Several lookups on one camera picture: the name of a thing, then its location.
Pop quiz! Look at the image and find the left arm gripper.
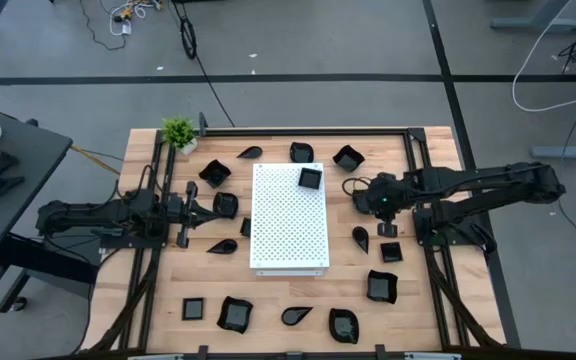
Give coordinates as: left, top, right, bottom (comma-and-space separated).
166, 181, 221, 249

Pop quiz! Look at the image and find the black teardrop mini plate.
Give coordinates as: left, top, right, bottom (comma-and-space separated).
236, 145, 264, 161
351, 225, 371, 255
280, 305, 314, 327
206, 238, 239, 256

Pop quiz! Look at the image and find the black wavy square mini plate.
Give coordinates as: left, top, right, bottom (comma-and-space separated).
331, 144, 366, 173
198, 158, 233, 190
366, 269, 399, 305
216, 295, 255, 335

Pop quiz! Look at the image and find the green plant in white pot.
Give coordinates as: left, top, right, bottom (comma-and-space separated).
161, 116, 199, 157

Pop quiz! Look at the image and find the white perforated metal rack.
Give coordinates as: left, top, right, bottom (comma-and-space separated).
249, 161, 331, 278

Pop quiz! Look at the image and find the black cup top centre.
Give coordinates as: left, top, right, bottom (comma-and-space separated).
289, 141, 315, 164

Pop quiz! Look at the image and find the dark grey side table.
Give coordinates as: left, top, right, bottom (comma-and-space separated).
0, 107, 100, 326

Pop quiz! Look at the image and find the grey desk foot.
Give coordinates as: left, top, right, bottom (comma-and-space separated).
490, 0, 576, 31
530, 133, 576, 162

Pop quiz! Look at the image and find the black triangular part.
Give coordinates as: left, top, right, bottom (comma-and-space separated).
0, 151, 20, 176
0, 175, 26, 197

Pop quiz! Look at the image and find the black aluminium table frame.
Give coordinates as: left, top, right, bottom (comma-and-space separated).
81, 112, 507, 360

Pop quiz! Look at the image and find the black looped floor cable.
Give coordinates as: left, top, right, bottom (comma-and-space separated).
170, 0, 237, 129

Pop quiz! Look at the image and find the white floor cable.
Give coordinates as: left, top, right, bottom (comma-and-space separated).
511, 0, 576, 113

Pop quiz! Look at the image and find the white and yellow cable bundle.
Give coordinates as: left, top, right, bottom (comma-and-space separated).
109, 0, 164, 37

